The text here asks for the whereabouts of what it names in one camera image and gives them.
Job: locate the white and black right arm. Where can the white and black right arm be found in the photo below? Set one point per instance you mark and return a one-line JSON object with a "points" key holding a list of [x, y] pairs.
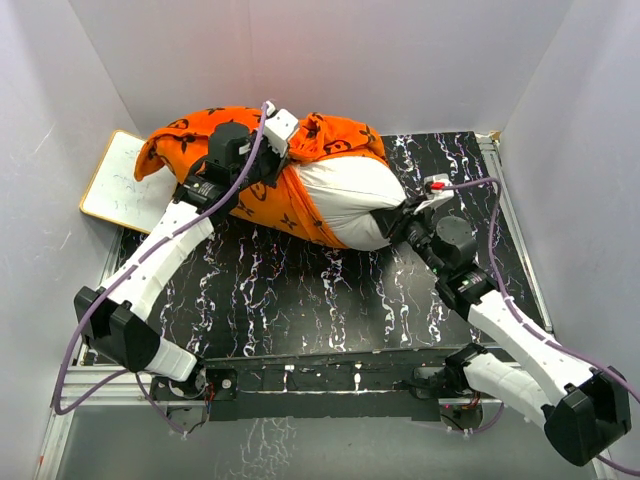
{"points": [[582, 409]]}

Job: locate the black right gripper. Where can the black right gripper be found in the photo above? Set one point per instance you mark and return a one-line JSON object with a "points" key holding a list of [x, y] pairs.
{"points": [[395, 220]]}

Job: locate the white board with wooden frame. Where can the white board with wooden frame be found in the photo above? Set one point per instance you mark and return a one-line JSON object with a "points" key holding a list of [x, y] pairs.
{"points": [[113, 195]]}

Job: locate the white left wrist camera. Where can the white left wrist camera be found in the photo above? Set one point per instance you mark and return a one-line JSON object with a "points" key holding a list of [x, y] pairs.
{"points": [[279, 128]]}

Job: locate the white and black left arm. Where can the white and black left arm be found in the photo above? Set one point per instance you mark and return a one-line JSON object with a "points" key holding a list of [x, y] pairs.
{"points": [[113, 317]]}

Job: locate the white pillow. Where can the white pillow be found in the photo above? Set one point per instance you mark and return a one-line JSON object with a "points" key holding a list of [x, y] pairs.
{"points": [[345, 191]]}

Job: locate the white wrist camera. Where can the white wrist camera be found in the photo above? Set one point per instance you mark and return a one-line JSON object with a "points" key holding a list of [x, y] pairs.
{"points": [[436, 193], [279, 128]]}

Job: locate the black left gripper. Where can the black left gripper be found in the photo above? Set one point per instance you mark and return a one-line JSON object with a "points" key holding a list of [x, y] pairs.
{"points": [[274, 160]]}

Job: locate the orange patterned plush pillowcase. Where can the orange patterned plush pillowcase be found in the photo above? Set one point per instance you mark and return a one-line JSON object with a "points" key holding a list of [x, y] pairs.
{"points": [[287, 207]]}

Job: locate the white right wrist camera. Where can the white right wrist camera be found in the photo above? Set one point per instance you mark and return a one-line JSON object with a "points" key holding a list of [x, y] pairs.
{"points": [[436, 193]]}

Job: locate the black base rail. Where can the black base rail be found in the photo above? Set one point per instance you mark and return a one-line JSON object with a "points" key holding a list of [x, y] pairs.
{"points": [[394, 383]]}

